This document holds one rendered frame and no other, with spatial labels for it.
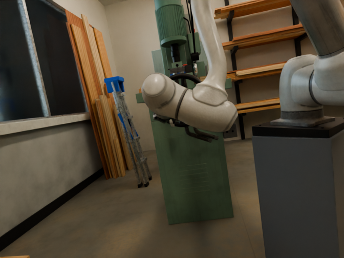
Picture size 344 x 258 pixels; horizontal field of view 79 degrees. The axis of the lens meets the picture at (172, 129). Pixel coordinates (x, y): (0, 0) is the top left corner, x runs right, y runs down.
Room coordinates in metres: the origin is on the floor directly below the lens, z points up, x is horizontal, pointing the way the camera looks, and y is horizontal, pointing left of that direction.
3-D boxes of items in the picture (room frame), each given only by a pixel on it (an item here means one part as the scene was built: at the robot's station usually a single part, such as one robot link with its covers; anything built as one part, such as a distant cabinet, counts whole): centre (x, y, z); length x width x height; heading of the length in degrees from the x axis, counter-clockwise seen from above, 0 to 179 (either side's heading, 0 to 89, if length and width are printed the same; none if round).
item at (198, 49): (1.68, -0.28, 1.22); 0.09 x 0.08 x 0.15; 175
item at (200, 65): (1.65, -0.28, 1.02); 0.09 x 0.07 x 0.12; 85
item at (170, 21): (1.48, -0.11, 1.35); 0.18 x 0.18 x 0.31
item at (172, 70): (1.28, -0.11, 0.99); 0.13 x 0.11 x 0.06; 85
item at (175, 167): (1.60, -0.11, 0.35); 0.58 x 0.45 x 0.71; 175
